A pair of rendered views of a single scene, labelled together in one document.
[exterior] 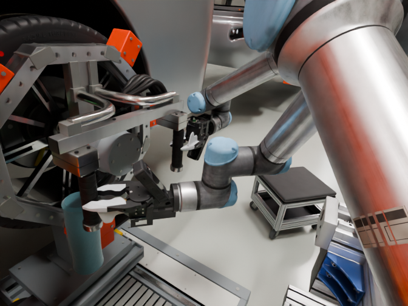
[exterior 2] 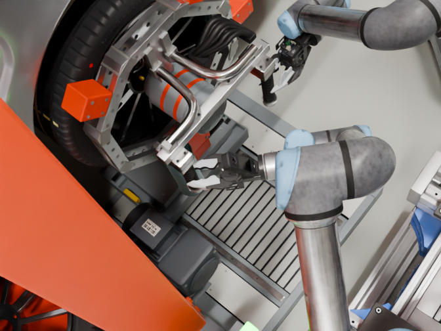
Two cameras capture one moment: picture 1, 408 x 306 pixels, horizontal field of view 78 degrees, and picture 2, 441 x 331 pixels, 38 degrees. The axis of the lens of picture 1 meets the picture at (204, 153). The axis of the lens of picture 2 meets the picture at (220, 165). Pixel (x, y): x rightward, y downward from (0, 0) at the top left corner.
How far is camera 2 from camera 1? 121 cm
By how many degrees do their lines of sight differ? 43
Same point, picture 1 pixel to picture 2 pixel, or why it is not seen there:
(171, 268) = not seen: hidden behind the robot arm
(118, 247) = (216, 135)
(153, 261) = (262, 143)
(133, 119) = (215, 106)
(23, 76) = (117, 90)
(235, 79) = (328, 29)
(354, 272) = (431, 231)
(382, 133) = (306, 272)
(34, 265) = not seen: hidden behind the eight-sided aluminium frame
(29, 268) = not seen: hidden behind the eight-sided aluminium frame
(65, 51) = (142, 49)
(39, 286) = (144, 181)
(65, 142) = (169, 157)
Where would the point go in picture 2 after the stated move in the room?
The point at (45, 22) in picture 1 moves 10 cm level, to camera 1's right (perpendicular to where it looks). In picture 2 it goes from (114, 15) to (153, 20)
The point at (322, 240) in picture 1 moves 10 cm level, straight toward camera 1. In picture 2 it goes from (411, 199) to (387, 224)
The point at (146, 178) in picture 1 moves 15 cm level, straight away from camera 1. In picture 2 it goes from (233, 169) to (231, 118)
